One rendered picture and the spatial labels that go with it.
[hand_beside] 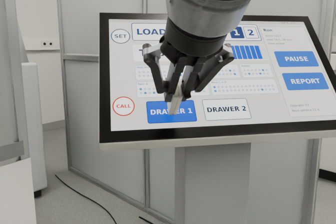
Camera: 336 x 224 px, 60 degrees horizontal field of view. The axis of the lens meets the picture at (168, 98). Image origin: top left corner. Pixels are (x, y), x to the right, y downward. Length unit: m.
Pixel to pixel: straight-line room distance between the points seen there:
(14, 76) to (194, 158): 0.40
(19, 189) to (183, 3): 0.40
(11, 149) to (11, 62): 0.13
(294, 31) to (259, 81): 0.19
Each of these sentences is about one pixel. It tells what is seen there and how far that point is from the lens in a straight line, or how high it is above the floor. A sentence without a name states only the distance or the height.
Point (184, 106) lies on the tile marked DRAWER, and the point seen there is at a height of 1.01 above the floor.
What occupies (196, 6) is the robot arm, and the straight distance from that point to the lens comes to 0.29.
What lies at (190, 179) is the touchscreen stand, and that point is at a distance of 0.69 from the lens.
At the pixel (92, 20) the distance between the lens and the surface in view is 2.25.
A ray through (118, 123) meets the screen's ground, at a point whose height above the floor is 0.99.
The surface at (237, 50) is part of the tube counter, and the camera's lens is 0.67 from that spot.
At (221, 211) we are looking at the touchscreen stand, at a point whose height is 0.74.
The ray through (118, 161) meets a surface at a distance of 2.21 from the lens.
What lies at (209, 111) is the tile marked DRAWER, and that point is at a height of 1.00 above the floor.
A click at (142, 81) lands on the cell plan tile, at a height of 1.06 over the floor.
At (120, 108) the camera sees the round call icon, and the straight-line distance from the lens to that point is 0.55.
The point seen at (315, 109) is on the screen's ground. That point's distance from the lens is 0.67.
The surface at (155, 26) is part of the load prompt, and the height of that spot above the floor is 1.17.
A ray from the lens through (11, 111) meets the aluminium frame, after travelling 0.52.
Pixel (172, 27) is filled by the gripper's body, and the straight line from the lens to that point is 0.34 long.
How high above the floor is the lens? 1.13
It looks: 11 degrees down
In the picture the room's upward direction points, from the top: straight up
